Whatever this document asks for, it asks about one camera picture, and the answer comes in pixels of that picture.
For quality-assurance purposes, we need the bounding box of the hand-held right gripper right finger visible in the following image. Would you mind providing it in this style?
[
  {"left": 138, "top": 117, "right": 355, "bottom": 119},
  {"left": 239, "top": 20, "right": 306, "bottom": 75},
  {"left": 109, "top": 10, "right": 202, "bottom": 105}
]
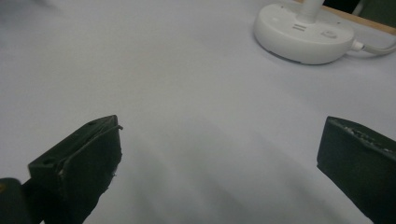
[{"left": 316, "top": 116, "right": 396, "bottom": 224}]

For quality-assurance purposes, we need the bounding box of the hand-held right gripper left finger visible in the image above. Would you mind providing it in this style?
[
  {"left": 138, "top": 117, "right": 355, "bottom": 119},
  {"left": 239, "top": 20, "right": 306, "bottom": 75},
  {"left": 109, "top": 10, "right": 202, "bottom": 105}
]
[{"left": 21, "top": 114, "right": 124, "bottom": 224}]

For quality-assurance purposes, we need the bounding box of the white lamp cable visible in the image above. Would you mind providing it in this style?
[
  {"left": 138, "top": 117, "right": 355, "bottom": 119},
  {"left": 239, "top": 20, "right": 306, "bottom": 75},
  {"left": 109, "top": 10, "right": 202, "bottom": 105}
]
[{"left": 351, "top": 39, "right": 396, "bottom": 57}]

